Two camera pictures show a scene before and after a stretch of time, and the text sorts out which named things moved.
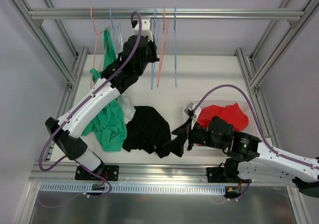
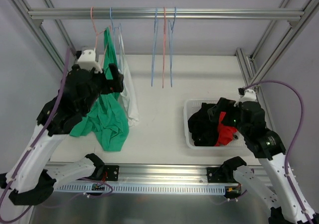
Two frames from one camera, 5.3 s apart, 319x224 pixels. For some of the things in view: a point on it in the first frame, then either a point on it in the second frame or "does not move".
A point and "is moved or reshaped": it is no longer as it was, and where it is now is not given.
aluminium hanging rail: (168, 14) does not move
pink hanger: (96, 34) does not move
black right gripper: (189, 134) → (230, 110)
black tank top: (149, 131) → (203, 124)
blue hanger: (153, 66) does not move
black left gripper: (151, 51) → (104, 80)
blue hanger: (175, 45) is moved or reshaped
